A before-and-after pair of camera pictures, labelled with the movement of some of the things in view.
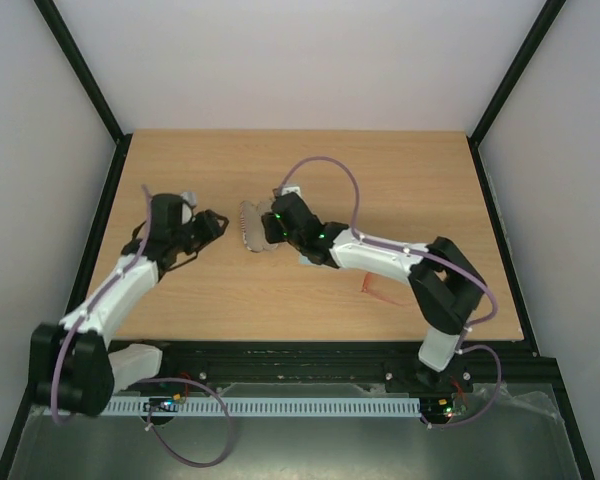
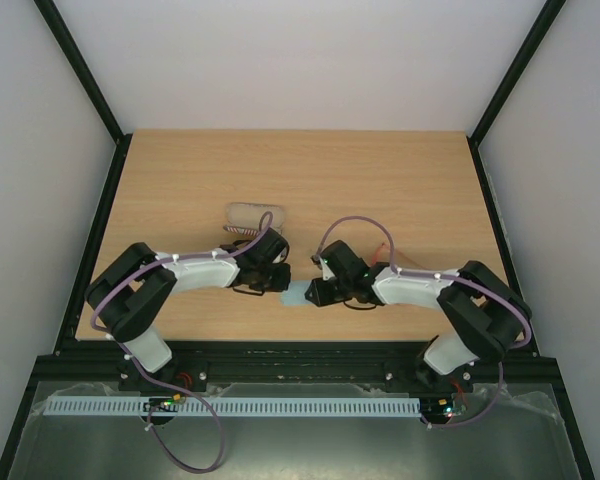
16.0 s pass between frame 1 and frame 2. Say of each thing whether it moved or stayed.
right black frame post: stayed
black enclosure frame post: stayed
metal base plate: stayed
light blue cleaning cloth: moved
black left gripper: moved
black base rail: stayed
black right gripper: moved
